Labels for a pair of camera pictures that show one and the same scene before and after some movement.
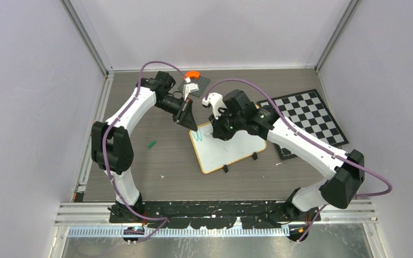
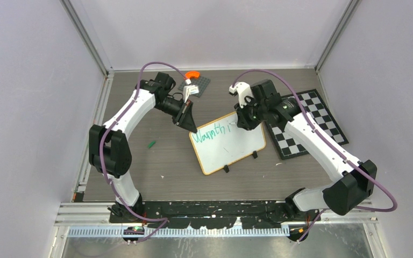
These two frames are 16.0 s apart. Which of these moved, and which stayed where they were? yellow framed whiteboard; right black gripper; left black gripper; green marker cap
Moved: right black gripper
Stayed: left black gripper; green marker cap; yellow framed whiteboard
